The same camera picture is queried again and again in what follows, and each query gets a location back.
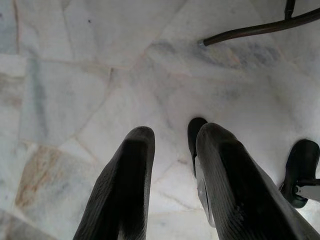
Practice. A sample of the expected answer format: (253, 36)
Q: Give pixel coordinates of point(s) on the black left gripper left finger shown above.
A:
(125, 190)

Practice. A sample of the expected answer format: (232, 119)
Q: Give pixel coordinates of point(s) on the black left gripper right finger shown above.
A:
(237, 190)

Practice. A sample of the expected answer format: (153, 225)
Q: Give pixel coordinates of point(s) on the silver metal spoon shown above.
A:
(203, 195)

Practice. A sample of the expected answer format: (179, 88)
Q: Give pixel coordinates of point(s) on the dark curved table leg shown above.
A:
(262, 28)

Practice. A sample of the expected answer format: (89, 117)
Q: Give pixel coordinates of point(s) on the black table strut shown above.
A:
(289, 7)

